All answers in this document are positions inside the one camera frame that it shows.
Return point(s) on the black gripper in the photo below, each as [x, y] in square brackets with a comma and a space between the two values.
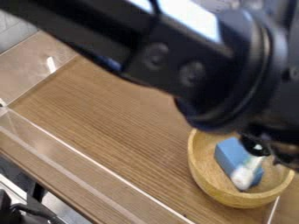
[272, 135]

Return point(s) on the green Expo marker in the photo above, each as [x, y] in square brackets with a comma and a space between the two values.
[244, 175]

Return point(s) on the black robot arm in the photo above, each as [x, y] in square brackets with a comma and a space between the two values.
[228, 65]

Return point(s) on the brown wooden bowl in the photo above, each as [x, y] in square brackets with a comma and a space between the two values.
[216, 183]

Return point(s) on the blue foam block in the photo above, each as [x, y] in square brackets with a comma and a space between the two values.
[230, 154]

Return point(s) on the black metal table leg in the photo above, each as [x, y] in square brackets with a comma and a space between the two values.
[38, 192]

